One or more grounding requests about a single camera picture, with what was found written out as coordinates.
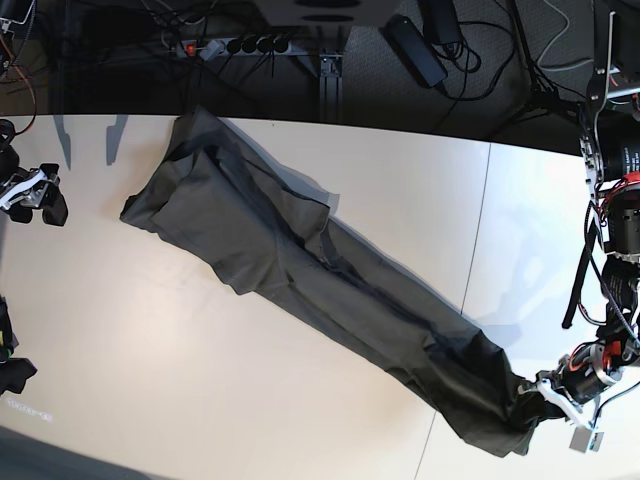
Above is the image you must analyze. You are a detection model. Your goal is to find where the black cloth pile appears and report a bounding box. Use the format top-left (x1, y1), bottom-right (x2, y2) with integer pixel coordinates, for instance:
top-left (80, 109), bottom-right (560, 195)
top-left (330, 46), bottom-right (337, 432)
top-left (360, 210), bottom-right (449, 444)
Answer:
top-left (0, 298), bottom-right (37, 394)

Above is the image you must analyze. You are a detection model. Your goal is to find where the grey-green T-shirt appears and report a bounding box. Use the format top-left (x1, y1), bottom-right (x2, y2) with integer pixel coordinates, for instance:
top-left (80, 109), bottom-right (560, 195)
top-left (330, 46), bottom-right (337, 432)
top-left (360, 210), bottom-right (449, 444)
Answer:
top-left (120, 109), bottom-right (541, 457)

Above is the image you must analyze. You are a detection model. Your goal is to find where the aluminium table leg profile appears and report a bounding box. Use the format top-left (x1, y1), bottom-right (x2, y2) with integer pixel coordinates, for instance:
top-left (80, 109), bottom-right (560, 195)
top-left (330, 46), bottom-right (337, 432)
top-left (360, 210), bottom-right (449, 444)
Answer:
top-left (315, 25), bottom-right (350, 124)

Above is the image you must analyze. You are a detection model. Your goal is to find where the black power strip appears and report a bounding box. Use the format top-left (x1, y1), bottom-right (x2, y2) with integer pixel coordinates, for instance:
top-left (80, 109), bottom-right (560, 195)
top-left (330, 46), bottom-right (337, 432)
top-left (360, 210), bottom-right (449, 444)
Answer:
top-left (163, 35), bottom-right (296, 62)

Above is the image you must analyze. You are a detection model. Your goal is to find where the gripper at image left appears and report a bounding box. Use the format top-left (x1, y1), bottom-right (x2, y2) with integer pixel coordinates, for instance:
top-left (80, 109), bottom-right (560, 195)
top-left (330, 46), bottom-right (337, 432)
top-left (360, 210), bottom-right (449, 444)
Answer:
top-left (1, 149), bottom-right (68, 227)

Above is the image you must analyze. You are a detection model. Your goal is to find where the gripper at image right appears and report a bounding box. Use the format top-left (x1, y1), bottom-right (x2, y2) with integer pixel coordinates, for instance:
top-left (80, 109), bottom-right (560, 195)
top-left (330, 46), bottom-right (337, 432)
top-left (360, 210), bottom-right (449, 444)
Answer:
top-left (519, 342), bottom-right (639, 433)

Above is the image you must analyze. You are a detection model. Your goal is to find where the black tripod stand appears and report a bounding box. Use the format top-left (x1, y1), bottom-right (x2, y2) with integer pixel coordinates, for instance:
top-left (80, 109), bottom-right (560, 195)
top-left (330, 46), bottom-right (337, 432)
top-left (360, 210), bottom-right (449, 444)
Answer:
top-left (485, 1), bottom-right (583, 140)

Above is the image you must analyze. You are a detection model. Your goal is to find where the black power adapter brick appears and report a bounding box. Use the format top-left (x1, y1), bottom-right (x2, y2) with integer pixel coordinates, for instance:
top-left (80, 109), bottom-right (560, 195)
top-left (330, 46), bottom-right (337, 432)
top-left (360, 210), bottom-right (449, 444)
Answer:
top-left (381, 15), bottom-right (448, 88)

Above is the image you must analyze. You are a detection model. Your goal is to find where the grey cable on floor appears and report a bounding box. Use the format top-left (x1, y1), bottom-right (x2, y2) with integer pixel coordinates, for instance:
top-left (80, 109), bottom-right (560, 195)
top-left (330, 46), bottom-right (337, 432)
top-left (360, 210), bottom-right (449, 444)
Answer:
top-left (537, 0), bottom-right (596, 71)

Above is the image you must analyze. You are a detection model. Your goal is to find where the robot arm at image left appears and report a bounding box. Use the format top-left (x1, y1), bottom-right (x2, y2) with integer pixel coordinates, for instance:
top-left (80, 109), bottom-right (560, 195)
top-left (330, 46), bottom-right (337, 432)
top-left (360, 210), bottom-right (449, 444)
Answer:
top-left (1, 1), bottom-right (68, 227)

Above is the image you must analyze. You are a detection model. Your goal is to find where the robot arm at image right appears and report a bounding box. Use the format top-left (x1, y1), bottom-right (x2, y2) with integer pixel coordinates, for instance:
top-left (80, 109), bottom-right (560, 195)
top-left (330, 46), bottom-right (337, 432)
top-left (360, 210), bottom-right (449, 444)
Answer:
top-left (522, 1), bottom-right (639, 451)

